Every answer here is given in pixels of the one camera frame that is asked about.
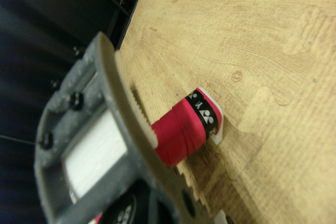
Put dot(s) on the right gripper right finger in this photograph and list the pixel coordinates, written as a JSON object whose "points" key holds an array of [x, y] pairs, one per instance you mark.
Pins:
{"points": [[128, 124]]}

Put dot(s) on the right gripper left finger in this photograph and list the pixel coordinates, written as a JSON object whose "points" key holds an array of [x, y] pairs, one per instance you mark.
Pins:
{"points": [[52, 113]]}

